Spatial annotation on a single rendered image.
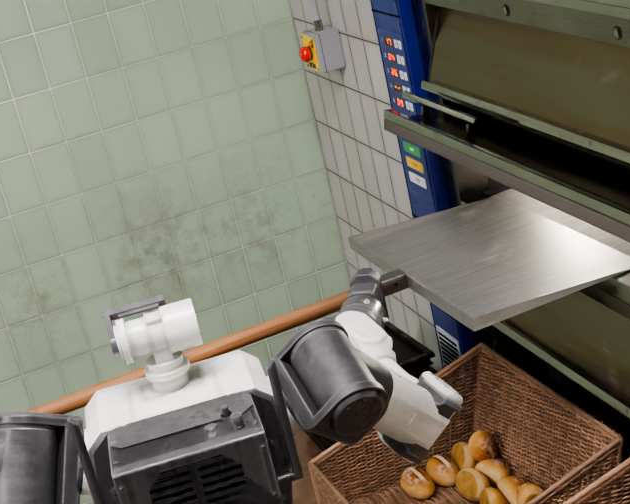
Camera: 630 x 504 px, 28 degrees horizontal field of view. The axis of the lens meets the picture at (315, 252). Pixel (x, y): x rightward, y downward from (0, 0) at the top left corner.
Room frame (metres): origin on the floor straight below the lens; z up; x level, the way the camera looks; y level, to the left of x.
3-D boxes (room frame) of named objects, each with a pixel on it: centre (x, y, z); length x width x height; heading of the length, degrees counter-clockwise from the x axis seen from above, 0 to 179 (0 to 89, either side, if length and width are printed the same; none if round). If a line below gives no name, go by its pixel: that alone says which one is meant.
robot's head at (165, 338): (1.58, 0.23, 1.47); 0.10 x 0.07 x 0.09; 97
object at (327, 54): (3.20, -0.14, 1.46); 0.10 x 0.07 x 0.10; 17
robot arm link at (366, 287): (2.12, -0.07, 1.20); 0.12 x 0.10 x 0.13; 163
